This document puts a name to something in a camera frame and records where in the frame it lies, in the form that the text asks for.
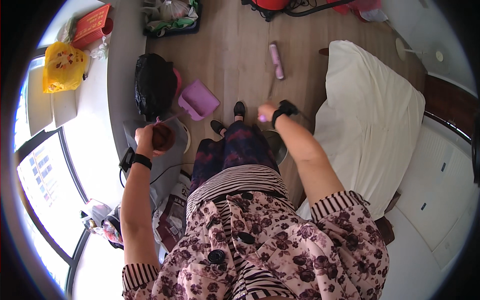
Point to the black crate with bags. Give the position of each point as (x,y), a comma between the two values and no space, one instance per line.
(172,17)

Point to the person's right hand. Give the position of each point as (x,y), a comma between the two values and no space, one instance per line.
(268,111)

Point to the printed paper bag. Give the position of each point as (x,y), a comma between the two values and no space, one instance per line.
(171,219)

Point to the red vacuum cleaner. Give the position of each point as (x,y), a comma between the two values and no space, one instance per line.
(270,5)

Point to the heap of colourful bags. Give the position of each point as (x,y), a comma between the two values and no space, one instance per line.
(102,223)

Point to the dark red round object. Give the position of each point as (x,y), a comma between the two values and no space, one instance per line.
(164,138)

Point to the red gift box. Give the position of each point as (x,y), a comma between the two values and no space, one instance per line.
(91,25)

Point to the clear plastic bag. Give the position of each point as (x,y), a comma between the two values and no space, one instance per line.
(99,48)

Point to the person's legs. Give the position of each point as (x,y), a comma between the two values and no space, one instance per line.
(236,146)

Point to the red and white cloth heap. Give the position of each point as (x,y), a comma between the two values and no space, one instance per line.
(360,9)

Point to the person's body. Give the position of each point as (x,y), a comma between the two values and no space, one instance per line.
(262,247)

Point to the yellow plastic bag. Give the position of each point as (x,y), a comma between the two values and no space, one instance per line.
(62,67)

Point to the black bin bag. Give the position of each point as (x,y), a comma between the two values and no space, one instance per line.
(153,84)

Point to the window with dark frame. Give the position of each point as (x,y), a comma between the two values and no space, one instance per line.
(48,176)

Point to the white wardrobe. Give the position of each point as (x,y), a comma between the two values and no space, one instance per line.
(437,187)

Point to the person's left fingers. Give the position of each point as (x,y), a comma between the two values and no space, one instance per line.
(139,132)

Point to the pink waste bin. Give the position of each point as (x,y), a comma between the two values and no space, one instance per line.
(178,80)

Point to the white floor stand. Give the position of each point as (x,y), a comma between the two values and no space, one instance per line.
(402,48)

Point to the grey padded chair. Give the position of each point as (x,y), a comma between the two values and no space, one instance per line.
(167,165)

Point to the person's right fingers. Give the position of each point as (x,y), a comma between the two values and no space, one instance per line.
(262,112)

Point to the black wrist band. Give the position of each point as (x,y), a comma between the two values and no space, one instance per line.
(284,110)
(140,160)

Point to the person's left hand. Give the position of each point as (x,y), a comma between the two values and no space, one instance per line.
(144,138)

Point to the metal waste bin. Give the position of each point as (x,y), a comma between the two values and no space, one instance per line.
(276,144)

